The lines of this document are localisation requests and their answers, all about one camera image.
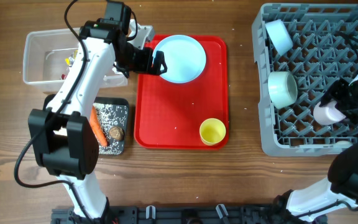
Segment light blue bowl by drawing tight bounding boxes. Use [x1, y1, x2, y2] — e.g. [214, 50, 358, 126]
[265, 19, 293, 56]

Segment black waste tray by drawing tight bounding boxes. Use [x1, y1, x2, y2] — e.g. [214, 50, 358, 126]
[93, 97, 129, 156]

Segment red serving tray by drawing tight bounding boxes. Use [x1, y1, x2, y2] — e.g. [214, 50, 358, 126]
[134, 35, 229, 151]

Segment yellow foil wrapper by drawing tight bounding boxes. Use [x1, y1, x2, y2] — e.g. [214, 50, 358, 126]
[65, 50, 78, 67]

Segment left black cable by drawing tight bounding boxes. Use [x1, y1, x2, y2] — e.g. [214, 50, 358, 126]
[13, 0, 93, 218]

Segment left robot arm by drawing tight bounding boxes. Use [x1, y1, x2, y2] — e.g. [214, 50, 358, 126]
[25, 19, 164, 223]

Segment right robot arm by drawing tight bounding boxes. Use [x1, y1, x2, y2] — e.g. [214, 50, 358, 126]
[268, 76, 358, 223]

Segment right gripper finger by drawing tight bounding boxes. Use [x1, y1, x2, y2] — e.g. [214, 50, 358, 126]
[346, 113, 358, 124]
[319, 80, 342, 107]

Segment pink cup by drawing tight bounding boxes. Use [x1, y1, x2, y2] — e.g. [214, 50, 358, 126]
[313, 101, 346, 126]

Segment white rice grains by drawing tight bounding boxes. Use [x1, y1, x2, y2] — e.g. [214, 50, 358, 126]
[93, 103, 129, 156]

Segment grey dishwasher rack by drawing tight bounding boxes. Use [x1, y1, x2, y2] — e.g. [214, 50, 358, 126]
[252, 3, 358, 157]

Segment clear plastic storage bin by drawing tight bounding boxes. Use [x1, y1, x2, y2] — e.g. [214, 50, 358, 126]
[22, 29, 128, 92]

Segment yellow cup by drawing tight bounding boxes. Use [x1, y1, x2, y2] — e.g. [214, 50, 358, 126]
[200, 118, 226, 146]

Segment white plastic spoon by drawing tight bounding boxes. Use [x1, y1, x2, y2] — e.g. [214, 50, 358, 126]
[336, 141, 353, 147]

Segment orange carrot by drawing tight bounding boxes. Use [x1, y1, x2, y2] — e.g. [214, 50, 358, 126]
[89, 106, 108, 147]

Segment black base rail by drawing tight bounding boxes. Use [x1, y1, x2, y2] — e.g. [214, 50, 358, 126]
[50, 203, 328, 224]

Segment light blue plate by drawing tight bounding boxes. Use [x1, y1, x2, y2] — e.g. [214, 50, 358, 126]
[154, 35, 206, 84]

